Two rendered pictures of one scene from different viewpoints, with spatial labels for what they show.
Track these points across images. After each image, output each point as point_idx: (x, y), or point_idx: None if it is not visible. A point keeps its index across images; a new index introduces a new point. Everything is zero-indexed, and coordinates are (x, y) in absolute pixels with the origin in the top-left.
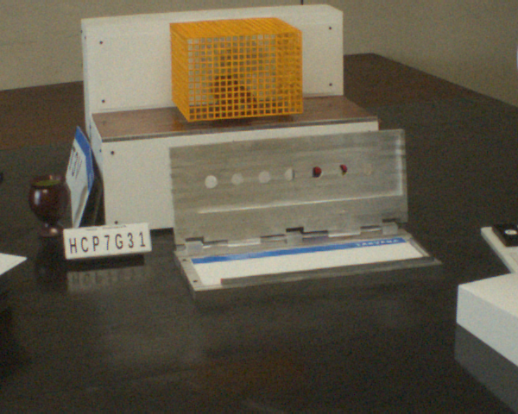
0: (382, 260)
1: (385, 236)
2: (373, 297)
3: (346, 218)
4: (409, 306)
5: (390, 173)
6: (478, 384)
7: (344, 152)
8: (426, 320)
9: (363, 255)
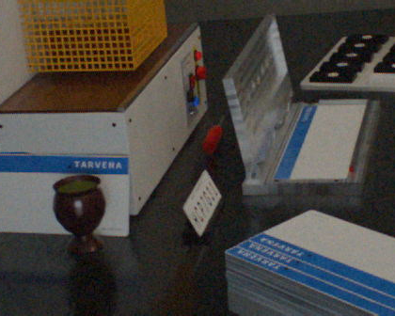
0: (351, 117)
1: (298, 109)
2: None
3: (282, 103)
4: None
5: (276, 55)
6: None
7: (263, 46)
8: None
9: (333, 121)
